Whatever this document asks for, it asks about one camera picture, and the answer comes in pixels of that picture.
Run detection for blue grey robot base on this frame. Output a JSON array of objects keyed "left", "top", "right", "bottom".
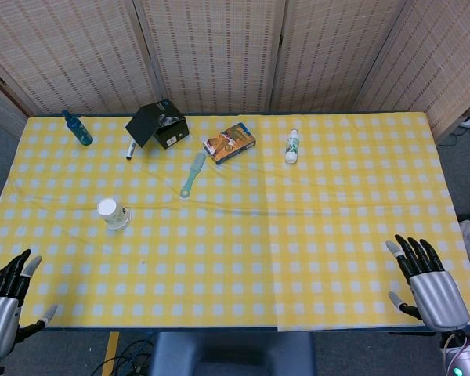
[{"left": 150, "top": 331, "right": 316, "bottom": 376}]

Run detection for white green label bottle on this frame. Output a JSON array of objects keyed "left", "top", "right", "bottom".
[{"left": 284, "top": 128, "right": 302, "bottom": 165}]

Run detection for blue plastic bottle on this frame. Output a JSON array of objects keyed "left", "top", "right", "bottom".
[{"left": 61, "top": 110, "right": 94, "bottom": 146}]

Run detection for yellow white checkered tablecloth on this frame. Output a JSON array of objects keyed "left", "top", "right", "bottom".
[
  {"left": 259, "top": 112, "right": 470, "bottom": 333},
  {"left": 0, "top": 114, "right": 280, "bottom": 331}
]

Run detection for black floor cables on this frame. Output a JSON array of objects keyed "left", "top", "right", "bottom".
[{"left": 92, "top": 338, "right": 156, "bottom": 376}]

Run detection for yellow floor tape strip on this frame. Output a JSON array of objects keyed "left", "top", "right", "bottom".
[{"left": 101, "top": 331, "right": 121, "bottom": 376}]

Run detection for orange blue snack box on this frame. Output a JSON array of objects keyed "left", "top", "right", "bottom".
[{"left": 202, "top": 121, "right": 257, "bottom": 166}]

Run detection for black open cardboard box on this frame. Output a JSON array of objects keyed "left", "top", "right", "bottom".
[{"left": 125, "top": 99, "right": 190, "bottom": 150}]

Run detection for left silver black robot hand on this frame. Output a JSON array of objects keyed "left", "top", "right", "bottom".
[{"left": 0, "top": 249, "right": 59, "bottom": 362}]

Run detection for woven folding screen panel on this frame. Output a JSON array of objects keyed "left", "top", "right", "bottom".
[
  {"left": 269, "top": 0, "right": 410, "bottom": 114},
  {"left": 352, "top": 0, "right": 470, "bottom": 143},
  {"left": 0, "top": 0, "right": 160, "bottom": 118},
  {"left": 0, "top": 72, "right": 29, "bottom": 139},
  {"left": 132, "top": 0, "right": 287, "bottom": 114}
]

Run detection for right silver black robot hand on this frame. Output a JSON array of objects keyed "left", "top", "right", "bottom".
[{"left": 385, "top": 233, "right": 470, "bottom": 333}]

